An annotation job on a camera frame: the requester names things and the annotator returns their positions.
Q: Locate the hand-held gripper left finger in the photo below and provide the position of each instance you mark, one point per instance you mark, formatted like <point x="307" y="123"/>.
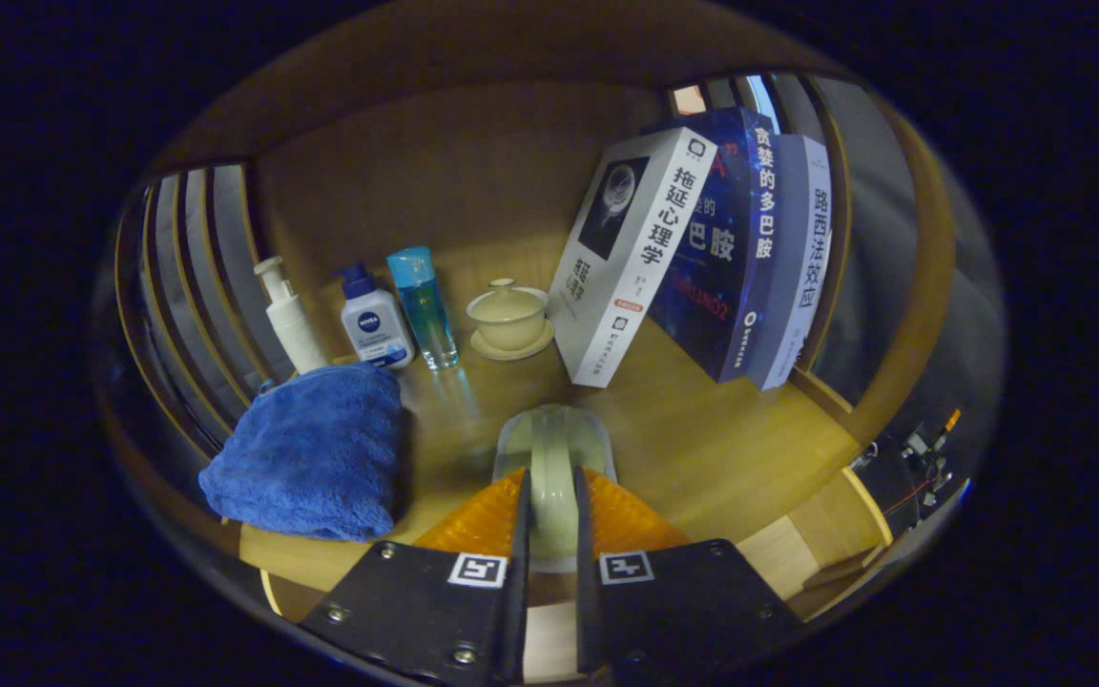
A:
<point x="517" y="611"/>

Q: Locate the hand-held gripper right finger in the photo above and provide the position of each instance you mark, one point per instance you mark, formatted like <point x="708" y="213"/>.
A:
<point x="588" y="611"/>

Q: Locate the pale green scrub brush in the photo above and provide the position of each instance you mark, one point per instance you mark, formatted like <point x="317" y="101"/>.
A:
<point x="554" y="458"/>

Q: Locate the wooden countertop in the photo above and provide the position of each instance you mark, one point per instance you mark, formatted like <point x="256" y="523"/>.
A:
<point x="702" y="439"/>

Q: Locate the wooden cabinet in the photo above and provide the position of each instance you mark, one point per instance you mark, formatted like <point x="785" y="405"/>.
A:
<point x="454" y="172"/>

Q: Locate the folded blue towel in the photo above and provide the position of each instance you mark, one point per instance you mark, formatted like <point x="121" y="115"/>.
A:
<point x="311" y="453"/>

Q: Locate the beige lidded teacup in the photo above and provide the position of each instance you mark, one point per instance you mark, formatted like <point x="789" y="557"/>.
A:
<point x="509" y="320"/>

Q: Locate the clear blue bottle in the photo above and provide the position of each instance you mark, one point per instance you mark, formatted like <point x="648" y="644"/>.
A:
<point x="425" y="310"/>

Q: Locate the white bottle with blue cap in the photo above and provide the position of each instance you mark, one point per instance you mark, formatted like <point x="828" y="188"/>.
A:
<point x="376" y="324"/>

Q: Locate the white book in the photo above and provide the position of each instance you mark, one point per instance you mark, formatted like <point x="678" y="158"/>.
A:
<point x="635" y="258"/>

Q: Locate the white pump bottle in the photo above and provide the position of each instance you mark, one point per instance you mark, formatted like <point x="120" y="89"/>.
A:
<point x="294" y="329"/>

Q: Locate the orange and black device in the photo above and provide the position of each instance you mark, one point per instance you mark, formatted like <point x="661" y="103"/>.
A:
<point x="922" y="448"/>

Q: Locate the dark blue book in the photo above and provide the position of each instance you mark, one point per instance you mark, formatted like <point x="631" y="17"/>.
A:
<point x="731" y="258"/>

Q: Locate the pale grey-blue book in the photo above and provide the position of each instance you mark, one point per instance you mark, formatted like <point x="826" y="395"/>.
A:
<point x="802" y="258"/>

